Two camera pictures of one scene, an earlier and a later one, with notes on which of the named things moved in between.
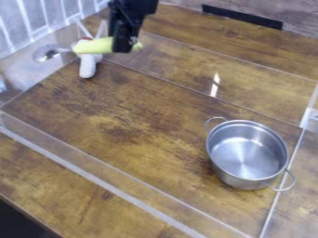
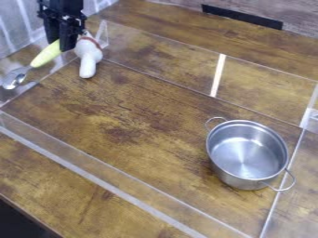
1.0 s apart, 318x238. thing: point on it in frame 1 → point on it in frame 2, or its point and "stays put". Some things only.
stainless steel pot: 249,153 stays put
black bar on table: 241,16 stays put
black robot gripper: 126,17 → 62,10
